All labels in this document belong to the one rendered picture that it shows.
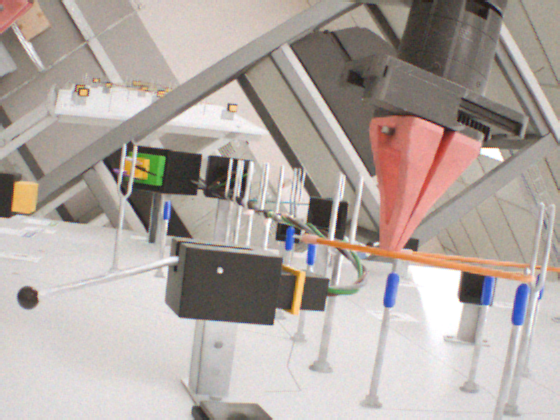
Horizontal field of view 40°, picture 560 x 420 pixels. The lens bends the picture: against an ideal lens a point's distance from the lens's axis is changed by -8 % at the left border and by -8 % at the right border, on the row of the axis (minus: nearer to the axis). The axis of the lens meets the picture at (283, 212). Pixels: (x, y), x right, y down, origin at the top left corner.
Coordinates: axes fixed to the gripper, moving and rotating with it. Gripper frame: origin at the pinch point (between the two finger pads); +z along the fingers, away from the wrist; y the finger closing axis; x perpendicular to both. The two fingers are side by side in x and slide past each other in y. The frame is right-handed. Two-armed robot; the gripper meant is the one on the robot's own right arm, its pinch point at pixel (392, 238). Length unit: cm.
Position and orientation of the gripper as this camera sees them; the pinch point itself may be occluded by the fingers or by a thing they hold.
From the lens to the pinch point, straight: 46.8
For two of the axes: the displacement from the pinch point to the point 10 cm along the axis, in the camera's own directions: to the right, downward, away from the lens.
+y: -9.2, -3.0, -2.6
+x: 2.5, 0.6, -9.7
